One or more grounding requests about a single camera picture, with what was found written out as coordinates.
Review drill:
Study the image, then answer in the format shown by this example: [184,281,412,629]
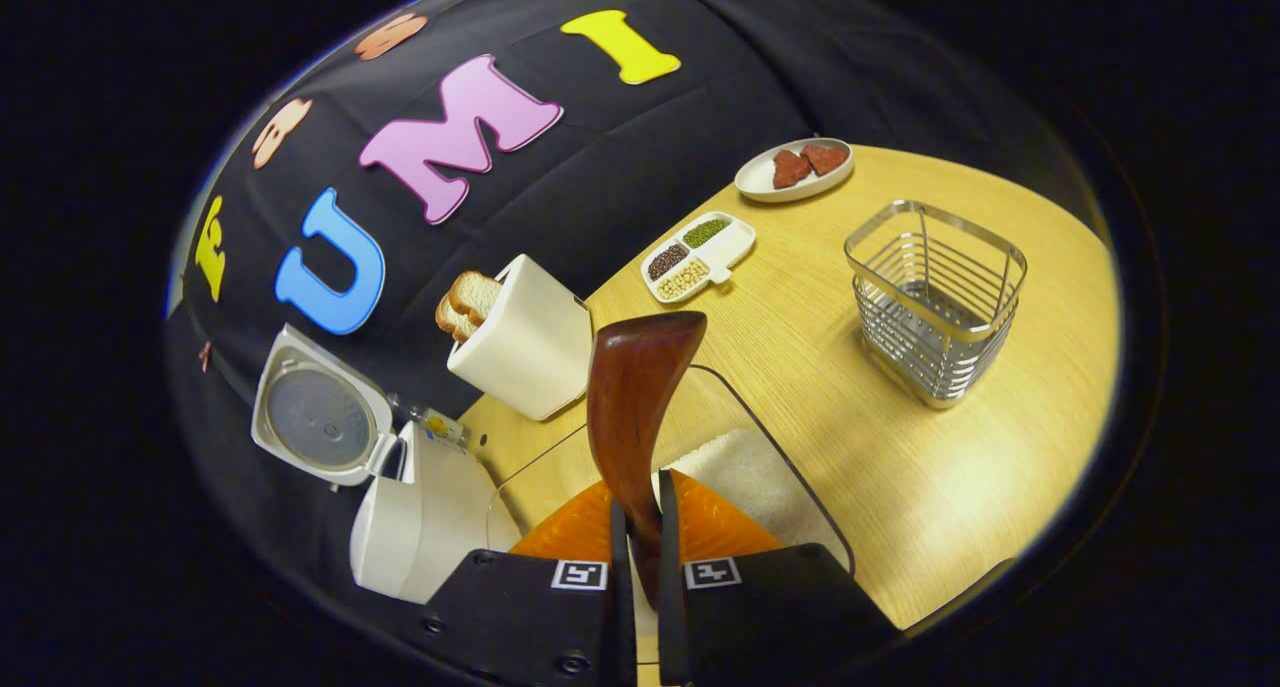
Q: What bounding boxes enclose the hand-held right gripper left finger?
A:
[420,477,636,687]

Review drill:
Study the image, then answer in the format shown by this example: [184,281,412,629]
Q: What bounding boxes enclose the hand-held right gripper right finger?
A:
[655,469,901,687]

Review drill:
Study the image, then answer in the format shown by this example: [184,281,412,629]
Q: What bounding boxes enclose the white rice cooker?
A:
[250,324,521,605]

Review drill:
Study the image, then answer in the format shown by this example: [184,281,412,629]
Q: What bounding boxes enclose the brown wooden spoon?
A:
[586,310,708,608]

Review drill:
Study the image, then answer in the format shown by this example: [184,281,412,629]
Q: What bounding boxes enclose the metal wire chopstick holder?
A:
[843,199,1029,410]

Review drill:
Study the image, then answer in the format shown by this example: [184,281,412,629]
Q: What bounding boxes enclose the clear rice container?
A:
[486,364,856,608]

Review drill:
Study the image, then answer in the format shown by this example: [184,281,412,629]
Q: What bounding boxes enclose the small glass bottle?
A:
[390,395,471,448]

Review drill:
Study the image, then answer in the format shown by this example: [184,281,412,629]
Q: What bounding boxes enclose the white toaster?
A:
[446,254,595,423]

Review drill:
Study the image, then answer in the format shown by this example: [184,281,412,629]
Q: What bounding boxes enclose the toast bread slice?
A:
[435,292,476,344]
[447,270,504,326]

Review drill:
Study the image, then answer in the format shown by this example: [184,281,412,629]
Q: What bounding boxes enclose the white divided grain dish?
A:
[640,211,757,304]

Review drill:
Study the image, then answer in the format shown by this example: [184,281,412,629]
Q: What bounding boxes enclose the white oval plate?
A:
[734,137,856,204]

